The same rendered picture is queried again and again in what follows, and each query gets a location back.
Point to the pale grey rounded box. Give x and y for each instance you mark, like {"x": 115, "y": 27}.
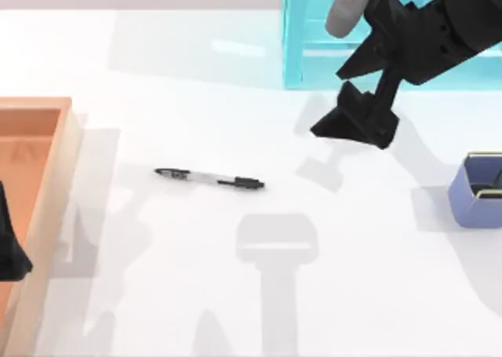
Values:
{"x": 345, "y": 12}

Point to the lavender blue open box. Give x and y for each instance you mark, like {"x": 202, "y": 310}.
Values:
{"x": 466, "y": 208}

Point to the black item with gold edge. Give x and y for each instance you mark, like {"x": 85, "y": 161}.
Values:
{"x": 488, "y": 191}

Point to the black and clear pen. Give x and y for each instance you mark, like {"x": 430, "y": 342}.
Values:
{"x": 204, "y": 178}

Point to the salmon shallow box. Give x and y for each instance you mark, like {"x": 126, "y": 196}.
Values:
{"x": 55, "y": 157}

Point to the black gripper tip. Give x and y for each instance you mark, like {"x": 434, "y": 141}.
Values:
{"x": 9, "y": 251}

